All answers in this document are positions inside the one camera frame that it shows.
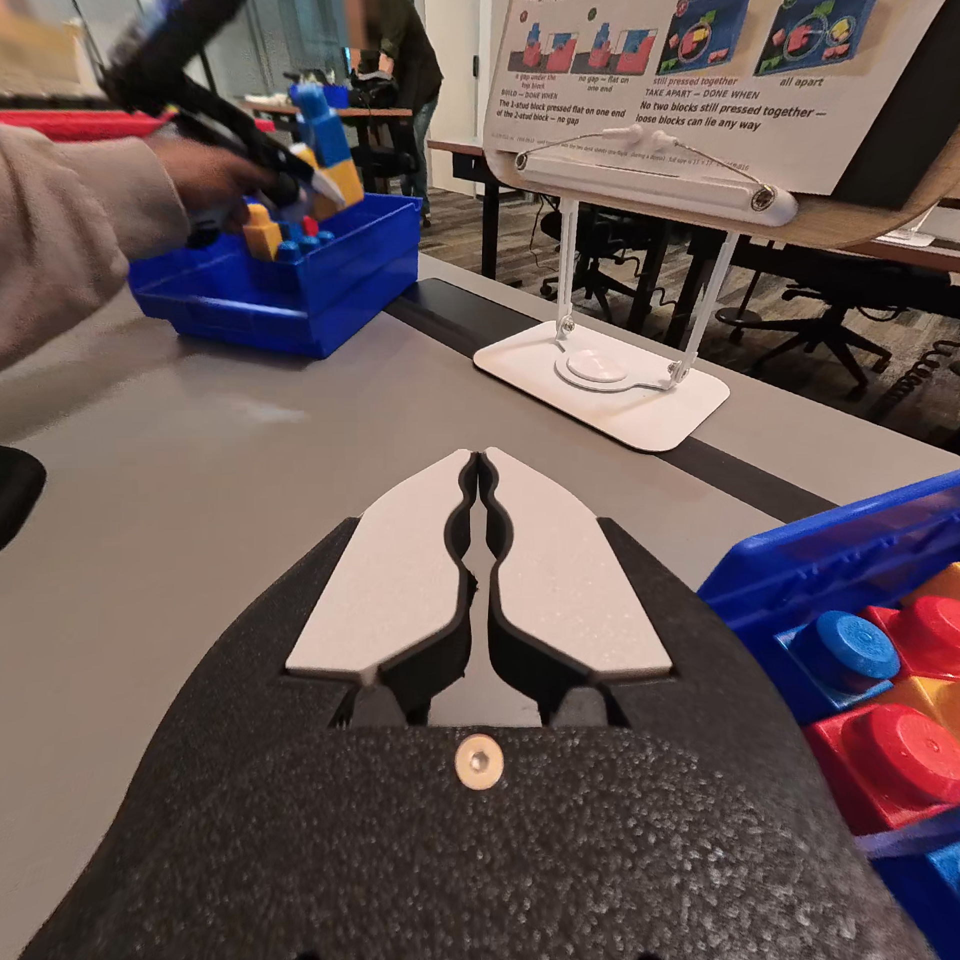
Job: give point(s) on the wooden desk with black legs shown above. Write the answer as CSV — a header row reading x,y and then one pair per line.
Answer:
x,y
457,150

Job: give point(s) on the small blue bin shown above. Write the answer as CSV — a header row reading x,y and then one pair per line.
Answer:
x,y
337,96

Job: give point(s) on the printed instruction sheet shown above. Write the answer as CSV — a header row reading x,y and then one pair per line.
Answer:
x,y
712,105

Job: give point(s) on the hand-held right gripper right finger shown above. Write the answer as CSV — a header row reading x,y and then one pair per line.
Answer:
x,y
570,592

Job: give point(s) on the black round cushion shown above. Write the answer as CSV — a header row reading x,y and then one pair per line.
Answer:
x,y
19,495

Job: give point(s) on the red plastic bin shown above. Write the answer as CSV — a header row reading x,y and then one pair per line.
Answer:
x,y
67,126

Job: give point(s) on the person's left hand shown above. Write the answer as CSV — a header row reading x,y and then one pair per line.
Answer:
x,y
202,176

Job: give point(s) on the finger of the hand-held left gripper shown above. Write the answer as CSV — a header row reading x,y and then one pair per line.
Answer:
x,y
326,191

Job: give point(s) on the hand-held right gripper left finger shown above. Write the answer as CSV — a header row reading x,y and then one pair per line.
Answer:
x,y
390,585

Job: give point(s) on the blue plastic bin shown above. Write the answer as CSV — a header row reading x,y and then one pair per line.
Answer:
x,y
247,315
810,547

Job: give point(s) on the black office chair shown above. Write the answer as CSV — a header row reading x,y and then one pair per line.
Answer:
x,y
825,300
600,255

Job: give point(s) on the blue two-stud mega block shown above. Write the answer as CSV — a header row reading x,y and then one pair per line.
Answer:
x,y
322,127

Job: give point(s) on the group of built block steps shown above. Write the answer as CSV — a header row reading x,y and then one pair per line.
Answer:
x,y
292,262

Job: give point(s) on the black flat panel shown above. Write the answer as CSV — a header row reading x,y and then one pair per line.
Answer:
x,y
900,112

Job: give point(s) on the black bag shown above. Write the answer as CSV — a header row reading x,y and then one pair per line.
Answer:
x,y
373,90

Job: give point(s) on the white book stand with board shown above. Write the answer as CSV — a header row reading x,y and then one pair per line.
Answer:
x,y
600,397

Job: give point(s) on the person's left forearm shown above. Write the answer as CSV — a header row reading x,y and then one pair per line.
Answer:
x,y
67,240

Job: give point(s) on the pile of mixed toy blocks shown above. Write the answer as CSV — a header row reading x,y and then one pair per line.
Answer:
x,y
900,757

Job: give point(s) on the long wooden desk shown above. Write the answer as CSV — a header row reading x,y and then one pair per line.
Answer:
x,y
375,114

